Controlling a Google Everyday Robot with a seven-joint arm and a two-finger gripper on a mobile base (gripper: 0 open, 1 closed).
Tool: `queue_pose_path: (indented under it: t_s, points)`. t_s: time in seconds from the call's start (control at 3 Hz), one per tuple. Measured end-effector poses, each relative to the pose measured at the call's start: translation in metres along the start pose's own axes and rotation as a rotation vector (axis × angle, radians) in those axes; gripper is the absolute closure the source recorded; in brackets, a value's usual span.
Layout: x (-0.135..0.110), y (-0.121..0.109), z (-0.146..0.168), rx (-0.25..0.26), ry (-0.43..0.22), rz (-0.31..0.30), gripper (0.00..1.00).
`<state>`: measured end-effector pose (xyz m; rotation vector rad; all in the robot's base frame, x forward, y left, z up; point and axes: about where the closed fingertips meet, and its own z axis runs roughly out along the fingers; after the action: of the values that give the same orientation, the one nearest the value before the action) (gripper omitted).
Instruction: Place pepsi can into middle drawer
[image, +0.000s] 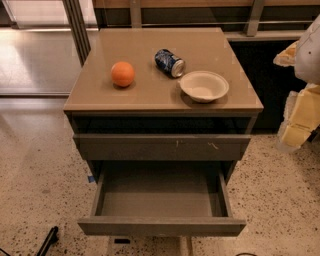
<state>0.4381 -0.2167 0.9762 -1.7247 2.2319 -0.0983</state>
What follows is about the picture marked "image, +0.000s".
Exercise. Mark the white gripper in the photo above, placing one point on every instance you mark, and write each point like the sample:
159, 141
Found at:
309, 58

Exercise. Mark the blue pepsi can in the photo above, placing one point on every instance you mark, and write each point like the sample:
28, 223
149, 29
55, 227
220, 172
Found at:
169, 63

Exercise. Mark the brown drawer cabinet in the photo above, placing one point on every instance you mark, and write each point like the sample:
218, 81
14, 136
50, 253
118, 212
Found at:
155, 104

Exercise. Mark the open middle drawer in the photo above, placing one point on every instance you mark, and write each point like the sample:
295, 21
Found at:
161, 199

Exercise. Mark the white paper bowl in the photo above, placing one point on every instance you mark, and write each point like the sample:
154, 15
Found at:
204, 86

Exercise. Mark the orange fruit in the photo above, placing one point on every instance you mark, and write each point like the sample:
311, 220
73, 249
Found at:
122, 74

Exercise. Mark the blue tape piece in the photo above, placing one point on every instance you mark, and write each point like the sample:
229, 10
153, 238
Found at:
91, 179

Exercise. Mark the black object on floor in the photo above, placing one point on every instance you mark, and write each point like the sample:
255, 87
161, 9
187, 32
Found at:
51, 238

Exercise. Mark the metal window frame post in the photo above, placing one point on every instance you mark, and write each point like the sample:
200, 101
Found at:
78, 28

